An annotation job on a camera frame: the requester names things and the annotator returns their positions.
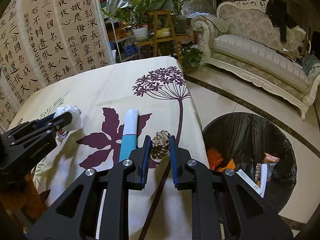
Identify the person's left forearm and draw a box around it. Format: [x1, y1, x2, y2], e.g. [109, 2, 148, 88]
[0, 172, 47, 230]

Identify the ornate armchair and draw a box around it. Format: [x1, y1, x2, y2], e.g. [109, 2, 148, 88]
[181, 0, 215, 18]

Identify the plant in white pot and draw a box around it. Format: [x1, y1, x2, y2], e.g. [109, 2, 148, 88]
[101, 0, 160, 42]

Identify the white metal rack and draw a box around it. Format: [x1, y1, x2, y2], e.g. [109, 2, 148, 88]
[105, 17, 140, 63]

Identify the black jacket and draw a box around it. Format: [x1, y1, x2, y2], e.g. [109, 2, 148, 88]
[265, 0, 298, 42]

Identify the black-lined trash bin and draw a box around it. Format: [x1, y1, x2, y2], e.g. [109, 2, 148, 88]
[201, 112, 298, 214]

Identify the blue box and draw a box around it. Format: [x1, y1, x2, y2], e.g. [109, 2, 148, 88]
[124, 42, 137, 55]

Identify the ornate white sofa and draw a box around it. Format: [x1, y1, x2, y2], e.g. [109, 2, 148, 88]
[191, 0, 320, 120]

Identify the gold metal scrubber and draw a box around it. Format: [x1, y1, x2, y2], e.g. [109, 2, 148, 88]
[150, 129, 171, 161]

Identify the teal cloth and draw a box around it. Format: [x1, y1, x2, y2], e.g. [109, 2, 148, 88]
[301, 55, 320, 80]

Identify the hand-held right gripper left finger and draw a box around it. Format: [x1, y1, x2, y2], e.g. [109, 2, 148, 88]
[24, 135, 152, 240]

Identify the white blue tube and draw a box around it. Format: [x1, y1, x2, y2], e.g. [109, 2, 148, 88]
[119, 109, 140, 163]

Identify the orange snack wrapper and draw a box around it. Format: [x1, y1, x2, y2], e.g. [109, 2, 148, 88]
[264, 152, 280, 167]

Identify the floral tablecloth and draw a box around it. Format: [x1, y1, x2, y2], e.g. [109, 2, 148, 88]
[7, 56, 210, 240]

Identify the white striped wrapper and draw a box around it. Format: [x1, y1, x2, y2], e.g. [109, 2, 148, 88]
[255, 162, 268, 183]

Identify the orange plastic bag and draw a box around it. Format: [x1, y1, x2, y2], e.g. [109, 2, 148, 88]
[216, 158, 237, 172]

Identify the red plastic bag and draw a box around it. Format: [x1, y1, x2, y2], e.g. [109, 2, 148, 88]
[207, 148, 224, 170]

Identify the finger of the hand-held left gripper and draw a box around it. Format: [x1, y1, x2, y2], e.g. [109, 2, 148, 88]
[34, 114, 56, 128]
[7, 112, 73, 147]

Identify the small leafy plant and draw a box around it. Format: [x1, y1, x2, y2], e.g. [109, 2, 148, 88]
[179, 46, 204, 68]

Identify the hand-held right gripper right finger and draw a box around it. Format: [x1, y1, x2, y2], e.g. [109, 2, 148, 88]
[169, 135, 294, 240]

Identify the white tissue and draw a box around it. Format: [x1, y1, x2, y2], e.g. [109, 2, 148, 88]
[54, 105, 83, 132]

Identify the white paper packet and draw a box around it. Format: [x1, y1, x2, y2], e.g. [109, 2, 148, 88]
[236, 169, 266, 198]

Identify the tall plant in dark pot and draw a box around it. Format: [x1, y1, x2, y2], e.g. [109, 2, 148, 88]
[165, 0, 193, 34]

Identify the wooden plant stand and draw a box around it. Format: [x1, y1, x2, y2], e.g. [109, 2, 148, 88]
[135, 10, 190, 64]

